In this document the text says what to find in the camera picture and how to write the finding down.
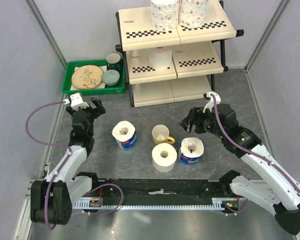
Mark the blue slotted cable duct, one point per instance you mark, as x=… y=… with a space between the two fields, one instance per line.
x=89 y=204

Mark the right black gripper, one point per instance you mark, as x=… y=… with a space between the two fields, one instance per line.
x=195 y=117

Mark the green plastic tray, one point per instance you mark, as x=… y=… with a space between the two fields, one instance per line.
x=68 y=89

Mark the dark green mug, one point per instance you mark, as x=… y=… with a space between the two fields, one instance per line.
x=114 y=62

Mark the floral ceramic plate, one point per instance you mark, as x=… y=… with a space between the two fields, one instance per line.
x=86 y=77

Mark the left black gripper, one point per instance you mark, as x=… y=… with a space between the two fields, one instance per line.
x=100 y=109

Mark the plain white paper towel roll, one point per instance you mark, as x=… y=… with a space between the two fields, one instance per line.
x=164 y=157
x=160 y=58

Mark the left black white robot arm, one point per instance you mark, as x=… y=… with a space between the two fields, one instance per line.
x=52 y=198

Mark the cream three-tier shelf rack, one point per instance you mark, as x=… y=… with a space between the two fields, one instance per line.
x=198 y=54

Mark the light green ceramic bowl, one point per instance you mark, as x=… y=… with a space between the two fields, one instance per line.
x=110 y=77

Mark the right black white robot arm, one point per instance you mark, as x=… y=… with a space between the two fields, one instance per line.
x=283 y=198

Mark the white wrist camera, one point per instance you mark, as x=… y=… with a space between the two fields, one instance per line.
x=77 y=102
x=212 y=99

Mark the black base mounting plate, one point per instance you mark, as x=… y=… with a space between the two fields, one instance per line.
x=160 y=192

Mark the blue wrapped paper towel roll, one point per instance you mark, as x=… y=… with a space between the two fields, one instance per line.
x=191 y=150
x=124 y=134

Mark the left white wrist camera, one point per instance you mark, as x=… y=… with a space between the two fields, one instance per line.
x=77 y=102

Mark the yellow ceramic mug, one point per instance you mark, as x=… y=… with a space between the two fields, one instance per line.
x=161 y=134

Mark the floral white paper towel roll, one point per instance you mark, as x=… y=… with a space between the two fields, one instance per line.
x=192 y=13

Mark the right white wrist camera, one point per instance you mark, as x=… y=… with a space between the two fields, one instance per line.
x=212 y=99

